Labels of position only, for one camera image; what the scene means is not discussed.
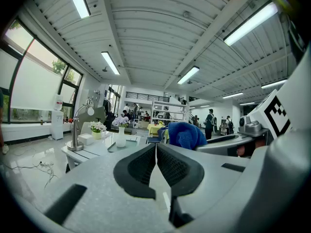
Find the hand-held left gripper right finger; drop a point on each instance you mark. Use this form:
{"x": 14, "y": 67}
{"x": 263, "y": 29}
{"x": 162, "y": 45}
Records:
{"x": 206, "y": 178}

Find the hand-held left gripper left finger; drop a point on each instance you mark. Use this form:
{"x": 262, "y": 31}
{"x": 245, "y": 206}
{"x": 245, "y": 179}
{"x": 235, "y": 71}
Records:
{"x": 102, "y": 178}

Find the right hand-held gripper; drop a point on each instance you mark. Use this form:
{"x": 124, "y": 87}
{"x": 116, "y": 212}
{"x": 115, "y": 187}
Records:
{"x": 267, "y": 113}

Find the blue cloth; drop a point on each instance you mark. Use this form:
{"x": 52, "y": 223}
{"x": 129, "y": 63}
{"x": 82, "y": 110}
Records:
{"x": 184, "y": 133}

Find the white ceramic flower pot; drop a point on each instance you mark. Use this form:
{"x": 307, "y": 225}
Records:
{"x": 96, "y": 135}

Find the person's right hand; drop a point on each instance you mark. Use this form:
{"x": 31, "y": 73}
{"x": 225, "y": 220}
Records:
{"x": 243, "y": 150}

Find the white tissue box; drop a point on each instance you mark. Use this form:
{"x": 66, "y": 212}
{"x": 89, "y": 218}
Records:
{"x": 85, "y": 139}

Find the dark green tray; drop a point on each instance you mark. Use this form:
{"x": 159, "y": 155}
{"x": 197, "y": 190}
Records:
{"x": 131, "y": 145}

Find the pink artificial flower bunch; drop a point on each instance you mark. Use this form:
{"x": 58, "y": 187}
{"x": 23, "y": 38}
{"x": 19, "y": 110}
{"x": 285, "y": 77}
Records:
{"x": 97, "y": 126}

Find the silver desk lamp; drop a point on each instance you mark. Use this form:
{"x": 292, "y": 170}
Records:
{"x": 75, "y": 130}

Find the white power strip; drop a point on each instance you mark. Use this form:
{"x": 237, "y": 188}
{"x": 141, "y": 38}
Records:
{"x": 47, "y": 164}

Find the white shelf rack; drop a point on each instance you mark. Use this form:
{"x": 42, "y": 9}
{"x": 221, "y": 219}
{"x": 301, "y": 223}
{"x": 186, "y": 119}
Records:
{"x": 170, "y": 113}

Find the grey white chair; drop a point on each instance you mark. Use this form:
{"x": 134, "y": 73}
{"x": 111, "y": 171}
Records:
{"x": 93, "y": 116}

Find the dark blue chair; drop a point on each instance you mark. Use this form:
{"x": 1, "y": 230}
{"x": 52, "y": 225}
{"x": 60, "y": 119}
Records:
{"x": 155, "y": 136}

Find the white water dispenser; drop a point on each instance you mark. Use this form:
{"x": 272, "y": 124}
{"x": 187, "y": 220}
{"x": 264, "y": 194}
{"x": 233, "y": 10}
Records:
{"x": 57, "y": 127}

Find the yellow table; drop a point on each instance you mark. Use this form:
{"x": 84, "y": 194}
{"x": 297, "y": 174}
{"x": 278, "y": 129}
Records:
{"x": 153, "y": 128}

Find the long ceiling light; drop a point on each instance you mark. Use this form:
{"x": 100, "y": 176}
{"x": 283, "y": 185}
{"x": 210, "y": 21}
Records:
{"x": 188, "y": 75}
{"x": 250, "y": 24}
{"x": 273, "y": 84}
{"x": 110, "y": 63}
{"x": 78, "y": 0}

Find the clear water dispenser bottle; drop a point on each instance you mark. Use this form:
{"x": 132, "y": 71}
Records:
{"x": 58, "y": 103}

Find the black mezzanine railing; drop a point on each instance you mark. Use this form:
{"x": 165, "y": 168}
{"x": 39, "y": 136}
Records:
{"x": 145, "y": 96}

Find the white window ledge cabinet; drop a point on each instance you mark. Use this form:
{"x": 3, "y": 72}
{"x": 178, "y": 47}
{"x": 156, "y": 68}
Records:
{"x": 24, "y": 130}

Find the large black-framed window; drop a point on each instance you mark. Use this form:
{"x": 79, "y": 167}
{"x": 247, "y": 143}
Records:
{"x": 36, "y": 86}

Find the person's black clothing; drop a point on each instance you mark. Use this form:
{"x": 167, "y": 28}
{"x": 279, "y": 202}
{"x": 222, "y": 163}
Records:
{"x": 297, "y": 46}

